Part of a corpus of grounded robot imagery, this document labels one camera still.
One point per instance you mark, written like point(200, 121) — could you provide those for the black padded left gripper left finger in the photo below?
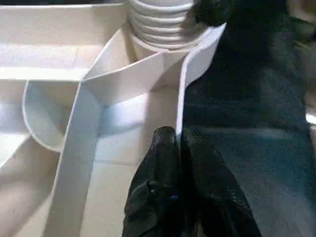
point(153, 197)

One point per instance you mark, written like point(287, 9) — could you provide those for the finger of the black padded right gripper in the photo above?
point(212, 11)

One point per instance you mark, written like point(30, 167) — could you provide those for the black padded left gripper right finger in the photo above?
point(212, 197)

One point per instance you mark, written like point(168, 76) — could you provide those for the white plastic table leg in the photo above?
point(160, 22)

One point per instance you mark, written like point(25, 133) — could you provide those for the white plastic table top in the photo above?
point(49, 74)

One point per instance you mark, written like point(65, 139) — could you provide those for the black work mat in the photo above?
point(256, 123)

